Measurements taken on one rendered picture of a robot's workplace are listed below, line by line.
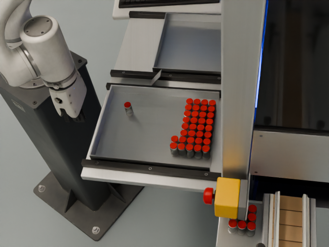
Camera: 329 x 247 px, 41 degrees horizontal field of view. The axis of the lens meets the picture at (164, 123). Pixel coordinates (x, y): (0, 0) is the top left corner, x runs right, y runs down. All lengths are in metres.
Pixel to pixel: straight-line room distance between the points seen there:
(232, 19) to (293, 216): 0.59
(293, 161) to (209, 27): 0.72
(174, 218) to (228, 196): 1.12
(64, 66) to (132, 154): 0.38
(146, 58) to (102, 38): 1.44
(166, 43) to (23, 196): 1.21
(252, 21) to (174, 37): 0.88
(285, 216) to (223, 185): 0.18
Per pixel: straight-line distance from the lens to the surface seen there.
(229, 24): 0.68
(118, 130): 1.32
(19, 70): 0.97
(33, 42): 0.95
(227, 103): 0.83
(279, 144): 0.94
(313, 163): 1.00
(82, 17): 3.10
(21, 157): 2.49
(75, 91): 1.09
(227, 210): 1.03
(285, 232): 1.10
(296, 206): 1.13
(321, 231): 1.35
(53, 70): 1.00
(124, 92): 1.40
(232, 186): 1.03
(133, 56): 1.51
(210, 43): 1.51
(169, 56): 1.48
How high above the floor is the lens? 1.95
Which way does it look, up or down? 55 degrees down
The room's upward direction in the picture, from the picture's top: 11 degrees counter-clockwise
